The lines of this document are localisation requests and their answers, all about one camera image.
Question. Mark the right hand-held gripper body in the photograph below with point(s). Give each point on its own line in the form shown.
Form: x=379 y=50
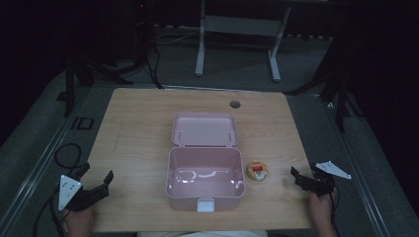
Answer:
x=324 y=183

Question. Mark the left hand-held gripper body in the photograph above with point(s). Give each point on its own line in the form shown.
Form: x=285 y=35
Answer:
x=78 y=198

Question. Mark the small round yellow tin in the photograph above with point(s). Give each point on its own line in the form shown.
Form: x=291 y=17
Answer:
x=257 y=171

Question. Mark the pink plastic storage box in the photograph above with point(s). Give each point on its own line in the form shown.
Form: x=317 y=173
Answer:
x=205 y=171

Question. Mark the person's left hand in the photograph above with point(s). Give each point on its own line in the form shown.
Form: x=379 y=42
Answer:
x=81 y=221

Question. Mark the person's right hand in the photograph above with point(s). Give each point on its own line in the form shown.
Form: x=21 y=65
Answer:
x=320 y=208

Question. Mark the black metal stand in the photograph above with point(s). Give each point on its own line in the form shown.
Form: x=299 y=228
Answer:
x=339 y=89
x=79 y=70

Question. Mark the white metal desk frame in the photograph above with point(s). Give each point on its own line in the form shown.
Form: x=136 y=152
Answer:
x=242 y=25

